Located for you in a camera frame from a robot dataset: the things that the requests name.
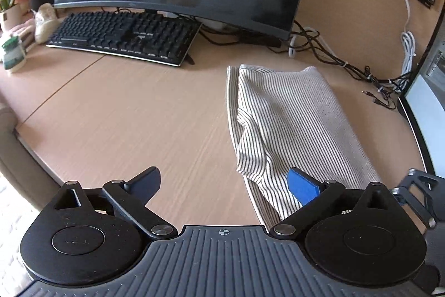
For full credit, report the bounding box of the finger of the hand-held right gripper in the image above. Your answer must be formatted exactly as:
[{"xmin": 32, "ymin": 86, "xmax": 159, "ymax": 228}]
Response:
[{"xmin": 391, "ymin": 168, "xmax": 440, "ymax": 232}]

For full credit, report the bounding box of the white textured blanket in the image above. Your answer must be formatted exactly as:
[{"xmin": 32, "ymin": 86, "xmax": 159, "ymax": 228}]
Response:
[{"xmin": 0, "ymin": 175, "xmax": 39, "ymax": 297}]

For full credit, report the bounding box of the monitor with lit screen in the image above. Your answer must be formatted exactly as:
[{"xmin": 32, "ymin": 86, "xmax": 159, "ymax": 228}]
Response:
[{"xmin": 397, "ymin": 17, "xmax": 445, "ymax": 176}]

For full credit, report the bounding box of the white bottle with green label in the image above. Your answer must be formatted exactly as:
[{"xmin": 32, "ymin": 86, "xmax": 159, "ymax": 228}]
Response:
[{"xmin": 0, "ymin": 33, "xmax": 28, "ymax": 74}]

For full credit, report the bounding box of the black cable bundle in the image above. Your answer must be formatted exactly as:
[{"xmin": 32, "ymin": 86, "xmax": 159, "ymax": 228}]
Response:
[{"xmin": 195, "ymin": 14, "xmax": 415, "ymax": 110}]

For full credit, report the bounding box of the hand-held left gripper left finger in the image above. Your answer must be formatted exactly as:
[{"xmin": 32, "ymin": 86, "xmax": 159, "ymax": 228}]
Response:
[{"xmin": 53, "ymin": 166, "xmax": 179, "ymax": 239}]

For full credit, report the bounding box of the black keyboard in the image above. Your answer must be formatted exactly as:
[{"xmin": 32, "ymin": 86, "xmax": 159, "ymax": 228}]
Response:
[{"xmin": 46, "ymin": 12, "xmax": 203, "ymax": 67}]

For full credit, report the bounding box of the grey chair armrest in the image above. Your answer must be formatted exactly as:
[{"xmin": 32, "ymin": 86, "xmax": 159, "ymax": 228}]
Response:
[{"xmin": 0, "ymin": 105, "xmax": 67, "ymax": 211}]

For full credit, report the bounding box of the white power cable with plug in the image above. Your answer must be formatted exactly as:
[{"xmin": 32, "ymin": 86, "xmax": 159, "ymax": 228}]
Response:
[{"xmin": 394, "ymin": 0, "xmax": 418, "ymax": 84}]

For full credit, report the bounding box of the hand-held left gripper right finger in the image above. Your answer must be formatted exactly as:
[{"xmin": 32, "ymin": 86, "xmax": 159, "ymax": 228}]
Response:
[{"xmin": 269, "ymin": 167, "xmax": 400, "ymax": 239}]

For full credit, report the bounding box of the striped white shirt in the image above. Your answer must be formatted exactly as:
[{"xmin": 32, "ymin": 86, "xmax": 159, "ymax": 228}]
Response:
[{"xmin": 226, "ymin": 64, "xmax": 384, "ymax": 231}]

